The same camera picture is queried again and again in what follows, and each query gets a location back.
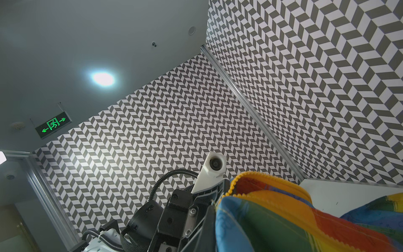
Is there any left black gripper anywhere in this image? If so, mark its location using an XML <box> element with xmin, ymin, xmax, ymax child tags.
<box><xmin>121</xmin><ymin>187</ymin><xmax>226</xmax><ymax>252</ymax></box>

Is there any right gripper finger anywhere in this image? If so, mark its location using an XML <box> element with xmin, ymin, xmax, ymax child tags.
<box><xmin>179</xmin><ymin>205</ymin><xmax>217</xmax><ymax>252</ymax></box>

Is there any rainbow coloured jacket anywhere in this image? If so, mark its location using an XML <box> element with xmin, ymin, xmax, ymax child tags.
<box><xmin>215</xmin><ymin>171</ymin><xmax>403</xmax><ymax>252</ymax></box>

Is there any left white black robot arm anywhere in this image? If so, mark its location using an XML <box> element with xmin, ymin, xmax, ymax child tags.
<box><xmin>71</xmin><ymin>180</ymin><xmax>229</xmax><ymax>252</ymax></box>

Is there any green exit sign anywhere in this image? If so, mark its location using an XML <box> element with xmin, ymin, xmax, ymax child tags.
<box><xmin>35</xmin><ymin>112</ymin><xmax>72</xmax><ymax>139</ymax></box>

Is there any round ceiling light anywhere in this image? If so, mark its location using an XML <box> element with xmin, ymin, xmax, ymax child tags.
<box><xmin>90</xmin><ymin>71</ymin><xmax>116</xmax><ymax>87</ymax></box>

